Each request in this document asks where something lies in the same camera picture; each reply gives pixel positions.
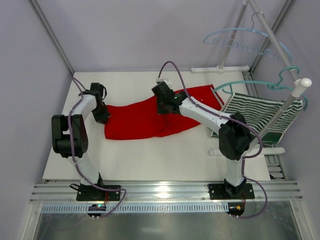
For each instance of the slotted cable duct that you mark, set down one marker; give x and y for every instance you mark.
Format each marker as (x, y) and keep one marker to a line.
(126, 208)

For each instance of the aluminium mounting rail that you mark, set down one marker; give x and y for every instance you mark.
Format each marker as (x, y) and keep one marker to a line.
(160, 191)

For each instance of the light blue hanger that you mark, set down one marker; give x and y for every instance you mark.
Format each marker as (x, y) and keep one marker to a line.
(244, 39)

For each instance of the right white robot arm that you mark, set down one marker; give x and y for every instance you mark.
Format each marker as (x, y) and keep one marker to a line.
(234, 138)

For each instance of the teal hanger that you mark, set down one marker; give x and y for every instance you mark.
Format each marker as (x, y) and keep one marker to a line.
(275, 85)

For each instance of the green white striped garment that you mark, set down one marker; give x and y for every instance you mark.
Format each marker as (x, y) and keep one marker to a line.
(257, 112)

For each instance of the red trousers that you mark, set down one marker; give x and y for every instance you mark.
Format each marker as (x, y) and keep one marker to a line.
(141, 120)

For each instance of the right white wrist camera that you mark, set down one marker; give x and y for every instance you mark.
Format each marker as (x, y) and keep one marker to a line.
(165, 80)

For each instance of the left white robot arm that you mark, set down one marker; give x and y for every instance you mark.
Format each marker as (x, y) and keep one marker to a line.
(70, 140)

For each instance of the white clothes rack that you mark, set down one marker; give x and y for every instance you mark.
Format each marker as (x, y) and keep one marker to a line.
(208, 16)

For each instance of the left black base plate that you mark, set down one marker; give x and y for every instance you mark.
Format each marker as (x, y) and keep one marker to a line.
(112, 192)

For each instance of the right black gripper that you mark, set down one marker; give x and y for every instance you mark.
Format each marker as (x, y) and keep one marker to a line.
(163, 107)

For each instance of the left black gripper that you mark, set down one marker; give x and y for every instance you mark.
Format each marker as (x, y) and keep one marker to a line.
(101, 115)

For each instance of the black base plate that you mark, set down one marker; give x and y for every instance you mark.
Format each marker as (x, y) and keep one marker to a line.
(219, 191)
(112, 192)

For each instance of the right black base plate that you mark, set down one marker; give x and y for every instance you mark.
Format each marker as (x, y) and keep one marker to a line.
(219, 191)

